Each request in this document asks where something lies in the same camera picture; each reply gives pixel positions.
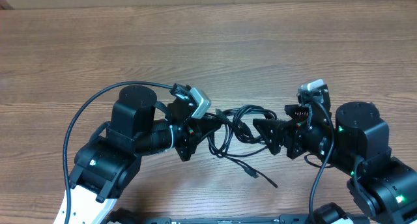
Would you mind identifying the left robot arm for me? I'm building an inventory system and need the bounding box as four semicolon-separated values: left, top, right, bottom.
54;81;221;223

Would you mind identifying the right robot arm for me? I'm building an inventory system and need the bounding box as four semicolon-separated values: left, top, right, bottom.
253;101;416;223

